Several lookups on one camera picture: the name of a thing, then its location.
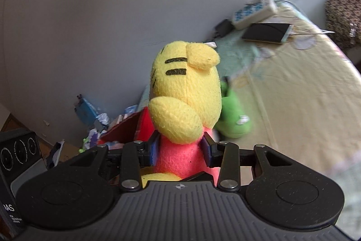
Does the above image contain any green frog plush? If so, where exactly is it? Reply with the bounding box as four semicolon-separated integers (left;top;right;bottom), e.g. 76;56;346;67
215;76;251;139

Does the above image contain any yellow tiger plush red shirt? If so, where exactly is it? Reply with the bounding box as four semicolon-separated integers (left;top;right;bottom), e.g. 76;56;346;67
141;41;222;185

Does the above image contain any red cardboard box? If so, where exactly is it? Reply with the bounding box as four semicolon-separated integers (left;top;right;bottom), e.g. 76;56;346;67
97;107;155;144

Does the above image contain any stack of books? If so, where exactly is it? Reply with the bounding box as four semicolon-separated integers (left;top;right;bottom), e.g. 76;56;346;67
109;114;129;129

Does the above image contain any blue pen holder bag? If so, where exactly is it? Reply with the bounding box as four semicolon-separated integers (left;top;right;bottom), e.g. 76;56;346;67
74;94;99;127

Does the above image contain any green yellow bed sheet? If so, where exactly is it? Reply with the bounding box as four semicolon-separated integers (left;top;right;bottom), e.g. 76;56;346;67
138;0;361;233

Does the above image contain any black power adapter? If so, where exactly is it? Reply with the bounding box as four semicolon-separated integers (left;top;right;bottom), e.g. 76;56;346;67
214;19;235;38

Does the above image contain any black smartphone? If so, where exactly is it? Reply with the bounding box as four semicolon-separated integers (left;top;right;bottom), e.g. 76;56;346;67
242;23;293;44

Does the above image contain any white power strip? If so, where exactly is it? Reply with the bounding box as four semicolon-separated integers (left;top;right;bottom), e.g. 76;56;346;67
231;0;277;30

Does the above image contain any brown patterned cushion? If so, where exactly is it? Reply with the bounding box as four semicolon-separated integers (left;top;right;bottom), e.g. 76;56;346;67
325;0;361;53

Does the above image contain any white phone charging cable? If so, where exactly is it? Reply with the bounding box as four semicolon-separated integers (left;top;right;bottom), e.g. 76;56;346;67
287;29;336;37

